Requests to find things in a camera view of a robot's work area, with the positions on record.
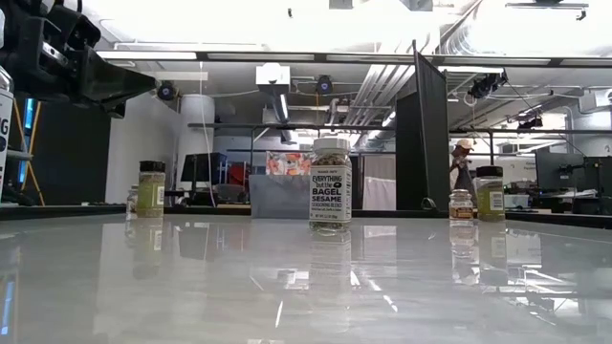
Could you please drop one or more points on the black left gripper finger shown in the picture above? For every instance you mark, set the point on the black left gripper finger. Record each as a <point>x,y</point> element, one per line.
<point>115,83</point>

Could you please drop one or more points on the bagel seasoning jar white lid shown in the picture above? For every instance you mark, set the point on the bagel seasoning jar white lid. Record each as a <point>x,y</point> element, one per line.
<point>5,134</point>
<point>330,191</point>

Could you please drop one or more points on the green herb jar black lid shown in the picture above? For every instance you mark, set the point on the green herb jar black lid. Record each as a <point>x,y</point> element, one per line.
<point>150,191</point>
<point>490,196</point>

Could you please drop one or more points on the small glass jar cork lid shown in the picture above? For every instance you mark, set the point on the small glass jar cork lid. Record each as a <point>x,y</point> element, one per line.
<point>131,203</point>
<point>461,206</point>

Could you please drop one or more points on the grey translucent plastic bin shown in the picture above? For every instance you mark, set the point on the grey translucent plastic bin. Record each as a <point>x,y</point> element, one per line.
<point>277,198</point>

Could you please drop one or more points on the desk computer monitor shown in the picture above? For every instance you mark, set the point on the desk computer monitor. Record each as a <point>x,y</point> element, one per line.
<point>28,143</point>

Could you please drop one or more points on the white round column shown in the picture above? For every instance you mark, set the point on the white round column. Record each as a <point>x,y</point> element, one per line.
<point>196,129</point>

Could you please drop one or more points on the grey side desk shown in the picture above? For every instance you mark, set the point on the grey side desk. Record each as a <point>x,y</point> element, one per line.
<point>21,155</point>

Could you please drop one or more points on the black monitor on stand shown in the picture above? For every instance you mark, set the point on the black monitor on stand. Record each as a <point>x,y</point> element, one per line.
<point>203,167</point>

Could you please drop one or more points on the yellow stand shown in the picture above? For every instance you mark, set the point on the yellow stand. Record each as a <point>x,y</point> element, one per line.
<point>34,181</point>

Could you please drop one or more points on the white ceiling box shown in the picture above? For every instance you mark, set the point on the white ceiling box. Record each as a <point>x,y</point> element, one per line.
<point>272,74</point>

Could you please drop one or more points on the black metal shelf rack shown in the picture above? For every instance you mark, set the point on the black metal shelf rack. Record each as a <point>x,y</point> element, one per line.
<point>287,126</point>

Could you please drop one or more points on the floral picture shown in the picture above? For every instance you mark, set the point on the floral picture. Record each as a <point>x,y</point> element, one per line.
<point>287,163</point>

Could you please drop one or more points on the white cloth screen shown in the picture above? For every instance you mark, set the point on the white cloth screen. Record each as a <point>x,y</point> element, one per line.
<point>378,188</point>

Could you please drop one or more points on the black partition panel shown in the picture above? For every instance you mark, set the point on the black partition panel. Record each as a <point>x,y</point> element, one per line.
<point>430,143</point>

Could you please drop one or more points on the person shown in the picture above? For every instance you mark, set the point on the person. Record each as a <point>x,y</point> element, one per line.
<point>463,160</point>

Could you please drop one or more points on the black ceiling light rig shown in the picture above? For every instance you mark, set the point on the black ceiling light rig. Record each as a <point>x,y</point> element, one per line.
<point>487,85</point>

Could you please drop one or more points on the large black office monitor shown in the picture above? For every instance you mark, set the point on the large black office monitor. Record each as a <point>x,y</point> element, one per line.
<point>557,169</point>

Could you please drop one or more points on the round black ceiling camera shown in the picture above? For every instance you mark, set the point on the round black ceiling camera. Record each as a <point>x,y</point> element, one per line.
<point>324,85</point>
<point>166,91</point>

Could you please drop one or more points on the black overhead frame beam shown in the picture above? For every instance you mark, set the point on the black overhead frame beam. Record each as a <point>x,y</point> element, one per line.
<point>334,57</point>

